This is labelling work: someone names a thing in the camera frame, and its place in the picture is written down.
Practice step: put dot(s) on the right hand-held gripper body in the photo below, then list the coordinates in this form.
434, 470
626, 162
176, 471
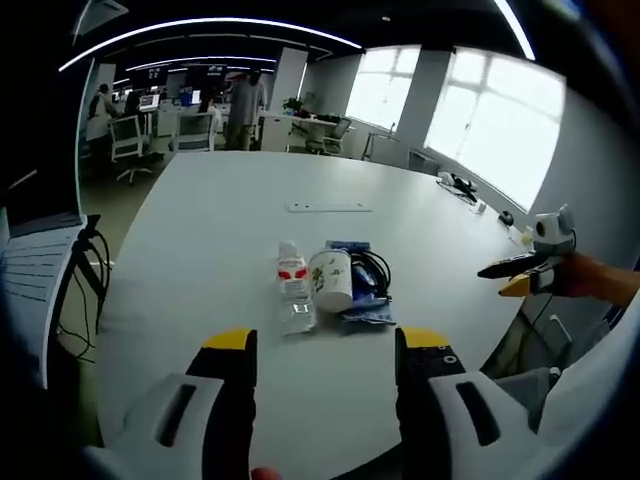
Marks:
552, 235

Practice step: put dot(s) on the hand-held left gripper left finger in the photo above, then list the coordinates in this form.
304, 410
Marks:
150, 425

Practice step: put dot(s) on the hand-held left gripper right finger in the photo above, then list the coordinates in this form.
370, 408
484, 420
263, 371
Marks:
450, 430

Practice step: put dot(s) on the blue plastic packet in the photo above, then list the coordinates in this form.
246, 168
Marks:
372, 307

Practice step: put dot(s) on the white printed paper cup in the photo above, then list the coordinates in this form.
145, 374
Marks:
330, 280

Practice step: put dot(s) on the clear plastic water bottle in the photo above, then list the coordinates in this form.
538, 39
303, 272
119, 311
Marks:
292, 295

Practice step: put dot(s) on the person's right hand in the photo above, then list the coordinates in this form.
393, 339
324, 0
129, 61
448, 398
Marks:
575, 275

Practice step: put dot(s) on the person's left hand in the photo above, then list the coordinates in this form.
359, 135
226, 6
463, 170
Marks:
265, 474

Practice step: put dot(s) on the small yellow object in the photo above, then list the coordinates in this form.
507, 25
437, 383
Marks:
526, 238

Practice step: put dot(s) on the small black round object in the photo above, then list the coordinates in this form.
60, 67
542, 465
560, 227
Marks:
507, 217

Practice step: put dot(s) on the small white box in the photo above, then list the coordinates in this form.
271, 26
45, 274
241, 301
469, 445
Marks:
480, 207

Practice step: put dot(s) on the black device on table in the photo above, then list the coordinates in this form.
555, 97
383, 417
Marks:
460, 185

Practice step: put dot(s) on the person's white shirt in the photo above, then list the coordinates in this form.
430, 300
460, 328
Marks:
585, 380

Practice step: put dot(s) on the large window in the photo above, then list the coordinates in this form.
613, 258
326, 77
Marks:
382, 85
495, 125

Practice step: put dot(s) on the grey laptop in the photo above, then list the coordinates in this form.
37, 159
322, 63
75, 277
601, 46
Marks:
35, 260

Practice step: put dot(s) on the white table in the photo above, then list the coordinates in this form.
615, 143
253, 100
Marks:
240, 240

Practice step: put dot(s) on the grey office chair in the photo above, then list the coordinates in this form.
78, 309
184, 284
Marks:
332, 135

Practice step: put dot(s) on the white office desk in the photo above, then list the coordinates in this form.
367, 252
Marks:
292, 127

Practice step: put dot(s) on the green potted plant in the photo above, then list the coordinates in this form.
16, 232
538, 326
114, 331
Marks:
292, 105

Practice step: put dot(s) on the white office chair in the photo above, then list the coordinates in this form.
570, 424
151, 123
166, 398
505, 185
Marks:
195, 131
127, 137

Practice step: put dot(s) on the computer monitor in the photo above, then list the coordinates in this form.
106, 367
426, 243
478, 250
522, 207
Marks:
149, 102

